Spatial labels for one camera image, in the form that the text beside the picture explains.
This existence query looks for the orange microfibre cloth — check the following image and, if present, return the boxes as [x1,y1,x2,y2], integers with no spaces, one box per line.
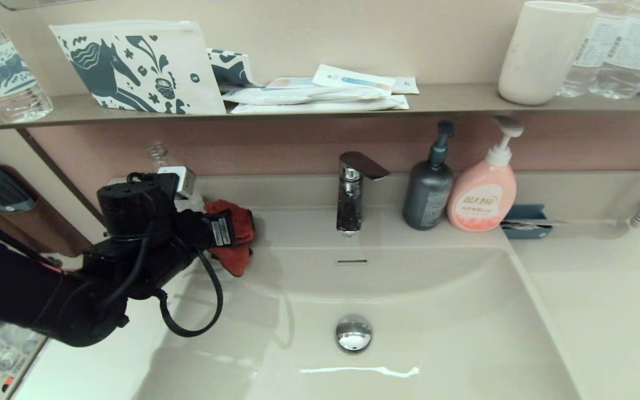
[204,199,256,277]

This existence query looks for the chrome sink faucet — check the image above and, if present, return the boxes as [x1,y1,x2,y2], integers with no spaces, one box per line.
[336,151,391,236]

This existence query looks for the white ceramic sink basin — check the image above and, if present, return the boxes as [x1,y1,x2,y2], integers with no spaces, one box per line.
[137,244,583,400]

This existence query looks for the clear empty plastic bottle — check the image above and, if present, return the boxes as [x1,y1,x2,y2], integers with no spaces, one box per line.
[147,142,207,214]

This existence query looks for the white wrapped toiletry packet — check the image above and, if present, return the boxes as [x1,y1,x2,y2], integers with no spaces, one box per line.
[222,77,394,106]

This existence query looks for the long flat white packet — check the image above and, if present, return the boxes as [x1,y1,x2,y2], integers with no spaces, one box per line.
[231,94,411,114]

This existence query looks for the small horse print pouch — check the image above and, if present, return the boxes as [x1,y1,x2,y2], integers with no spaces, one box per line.
[207,48,265,92]

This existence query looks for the chrome drain stopper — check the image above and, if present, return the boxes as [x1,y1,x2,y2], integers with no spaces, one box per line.
[335,313,373,353]

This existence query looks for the large horse print pouch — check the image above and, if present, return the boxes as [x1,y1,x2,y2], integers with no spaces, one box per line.
[49,20,227,116]

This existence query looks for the blue striped white sachet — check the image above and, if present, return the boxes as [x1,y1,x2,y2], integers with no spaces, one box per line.
[313,64,397,94]

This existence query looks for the dark grey pump bottle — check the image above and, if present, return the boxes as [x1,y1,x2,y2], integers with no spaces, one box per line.
[402,121,455,231]

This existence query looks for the small white sachet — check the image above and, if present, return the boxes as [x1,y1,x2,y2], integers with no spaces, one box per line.
[392,77,421,95]

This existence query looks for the pink soap pump bottle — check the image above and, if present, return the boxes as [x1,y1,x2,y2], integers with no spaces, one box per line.
[446,116,524,233]

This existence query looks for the horse label water bottle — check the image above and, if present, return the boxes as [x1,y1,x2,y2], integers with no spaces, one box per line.
[0,0,54,123]

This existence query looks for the small blue tray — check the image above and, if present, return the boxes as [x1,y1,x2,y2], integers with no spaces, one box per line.
[499,204,553,240]

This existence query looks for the white plastic cup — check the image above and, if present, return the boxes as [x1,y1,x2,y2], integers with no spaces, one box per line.
[498,1,598,106]

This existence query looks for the white label water bottle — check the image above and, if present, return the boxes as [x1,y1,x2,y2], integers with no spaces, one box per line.
[555,0,626,98]
[588,0,640,101]

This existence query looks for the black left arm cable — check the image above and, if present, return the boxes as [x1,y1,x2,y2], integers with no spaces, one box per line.
[103,172,225,338]

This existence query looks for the taupe wall shelf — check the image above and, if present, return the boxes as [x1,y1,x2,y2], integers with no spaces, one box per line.
[0,82,640,131]

